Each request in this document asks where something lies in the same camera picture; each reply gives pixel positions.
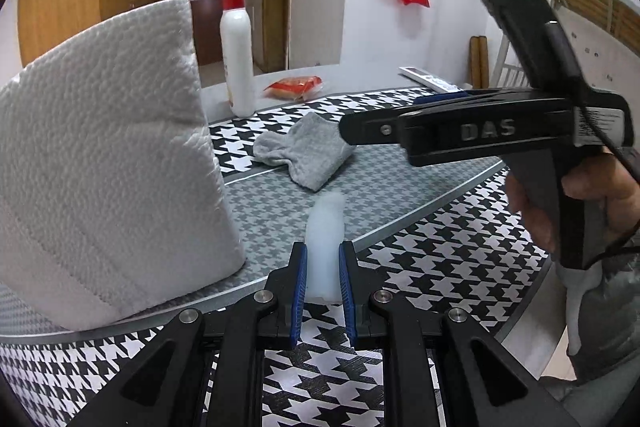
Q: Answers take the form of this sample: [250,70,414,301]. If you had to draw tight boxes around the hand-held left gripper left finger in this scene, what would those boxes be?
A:
[65,241,308,427]

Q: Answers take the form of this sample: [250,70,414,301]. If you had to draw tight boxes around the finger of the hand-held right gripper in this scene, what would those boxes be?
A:
[414,87,536,108]
[339,104,408,146]

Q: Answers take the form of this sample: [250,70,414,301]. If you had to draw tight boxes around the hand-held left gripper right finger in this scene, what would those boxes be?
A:
[339,241,583,427]

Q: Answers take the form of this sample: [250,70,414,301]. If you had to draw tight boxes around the white translucent soft block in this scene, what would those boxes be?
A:
[306,192,346,305]

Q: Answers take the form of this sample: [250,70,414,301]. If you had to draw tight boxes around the grey sock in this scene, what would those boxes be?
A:
[252,112,357,192]

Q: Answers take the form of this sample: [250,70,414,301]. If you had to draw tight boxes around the person's right forearm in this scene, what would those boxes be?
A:
[552,227,640,408]

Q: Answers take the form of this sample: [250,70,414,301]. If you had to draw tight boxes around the person's right hand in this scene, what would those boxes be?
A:
[504,147,640,260]

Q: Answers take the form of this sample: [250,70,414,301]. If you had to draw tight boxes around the white remote control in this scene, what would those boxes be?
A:
[398,66,466,94]

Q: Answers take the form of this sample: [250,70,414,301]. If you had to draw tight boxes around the wooden planks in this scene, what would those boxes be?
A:
[470,36,490,88]

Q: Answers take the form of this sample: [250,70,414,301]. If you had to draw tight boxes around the orange snack packet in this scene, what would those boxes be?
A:
[263,75,323,102]

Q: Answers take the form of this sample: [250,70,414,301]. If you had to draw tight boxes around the houndstooth tablecloth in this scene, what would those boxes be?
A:
[0,67,556,427]

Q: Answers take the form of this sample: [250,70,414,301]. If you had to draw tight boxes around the white pump bottle red cap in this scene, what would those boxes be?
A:
[212,0,257,118]

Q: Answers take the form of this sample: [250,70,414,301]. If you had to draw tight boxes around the dark brown entrance door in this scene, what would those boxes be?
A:
[159,0,235,68]

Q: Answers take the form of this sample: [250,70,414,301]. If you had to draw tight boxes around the white paper towel roll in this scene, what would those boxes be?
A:
[0,0,247,330]

